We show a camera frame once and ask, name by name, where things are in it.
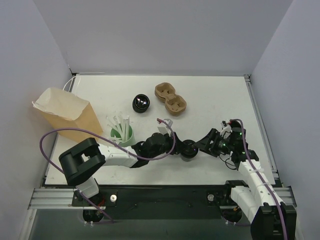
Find black paper coffee cup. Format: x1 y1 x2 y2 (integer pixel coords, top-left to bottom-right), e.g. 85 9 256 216
180 153 196 162

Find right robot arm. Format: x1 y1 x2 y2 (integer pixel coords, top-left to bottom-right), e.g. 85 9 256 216
194 124 297 240

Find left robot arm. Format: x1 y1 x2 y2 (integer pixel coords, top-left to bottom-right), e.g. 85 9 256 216
59 132 181 206

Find brown pulp cup carriers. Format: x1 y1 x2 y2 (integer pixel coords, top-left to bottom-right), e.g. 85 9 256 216
154 82 187 116

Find white wrapped straw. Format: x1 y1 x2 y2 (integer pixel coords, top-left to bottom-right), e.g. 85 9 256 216
105 116 120 134
113 115 123 138
123 115 130 142
108 136 123 144
118 111 126 135

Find green straw holder cup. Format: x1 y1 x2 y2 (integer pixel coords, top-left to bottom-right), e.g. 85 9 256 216
110 125 136 147

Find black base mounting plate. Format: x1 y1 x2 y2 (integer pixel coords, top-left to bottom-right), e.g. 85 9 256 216
71 181 245 223

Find brown paper bag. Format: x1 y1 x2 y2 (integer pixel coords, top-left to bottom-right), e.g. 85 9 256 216
32 87 103 135

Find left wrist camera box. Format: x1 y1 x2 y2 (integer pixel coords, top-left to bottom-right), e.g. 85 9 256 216
157 118 173 137

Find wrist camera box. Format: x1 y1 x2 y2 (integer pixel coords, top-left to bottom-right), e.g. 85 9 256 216
220 120 233 138
157 118 173 137

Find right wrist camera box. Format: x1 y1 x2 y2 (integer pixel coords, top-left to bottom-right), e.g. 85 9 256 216
220 120 233 138

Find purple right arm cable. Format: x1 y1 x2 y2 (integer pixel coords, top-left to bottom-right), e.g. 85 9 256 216
224 118 291 240

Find white cable behind bag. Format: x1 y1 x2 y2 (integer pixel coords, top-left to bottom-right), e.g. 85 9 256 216
63 75 80 92

